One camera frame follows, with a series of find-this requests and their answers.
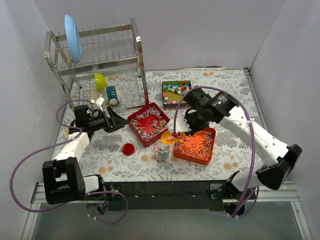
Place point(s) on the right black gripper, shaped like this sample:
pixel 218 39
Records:
pixel 189 122

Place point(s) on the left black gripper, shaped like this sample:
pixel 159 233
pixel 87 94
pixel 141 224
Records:
pixel 109 120

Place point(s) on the orange tray clear lollipops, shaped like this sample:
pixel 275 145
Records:
pixel 197 148

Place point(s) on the yellow plastic scoop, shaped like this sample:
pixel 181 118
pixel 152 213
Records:
pixel 167 138

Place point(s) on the red tray swirl lollipops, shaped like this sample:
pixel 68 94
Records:
pixel 148 124

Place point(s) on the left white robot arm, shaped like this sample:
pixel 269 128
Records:
pixel 62 176

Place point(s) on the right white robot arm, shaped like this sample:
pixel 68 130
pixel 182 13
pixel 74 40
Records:
pixel 278 158

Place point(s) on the dark tin star candies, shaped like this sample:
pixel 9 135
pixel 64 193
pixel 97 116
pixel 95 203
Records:
pixel 173 91

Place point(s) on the floral painted small plate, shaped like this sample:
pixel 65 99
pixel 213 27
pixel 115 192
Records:
pixel 65 133

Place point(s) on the patterned beige cup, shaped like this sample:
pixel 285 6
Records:
pixel 94 95

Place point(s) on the teal white cup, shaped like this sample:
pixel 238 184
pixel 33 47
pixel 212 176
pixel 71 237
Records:
pixel 113 95

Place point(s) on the floral table mat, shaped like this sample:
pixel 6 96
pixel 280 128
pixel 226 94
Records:
pixel 104 155

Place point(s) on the lime green bowl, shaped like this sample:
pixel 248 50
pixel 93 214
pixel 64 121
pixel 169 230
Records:
pixel 100 82

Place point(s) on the red jar lid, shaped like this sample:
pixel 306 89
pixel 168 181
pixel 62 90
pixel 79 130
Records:
pixel 128 149

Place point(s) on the steel dish rack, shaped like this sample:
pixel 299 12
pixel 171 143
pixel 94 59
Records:
pixel 115 51

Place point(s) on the clear glass jar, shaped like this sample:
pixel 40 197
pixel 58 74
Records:
pixel 161 151

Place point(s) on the blue plate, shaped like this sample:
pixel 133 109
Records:
pixel 73 39

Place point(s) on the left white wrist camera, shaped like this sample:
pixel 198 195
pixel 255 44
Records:
pixel 98 104

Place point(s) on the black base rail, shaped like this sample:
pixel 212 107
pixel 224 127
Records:
pixel 167 195

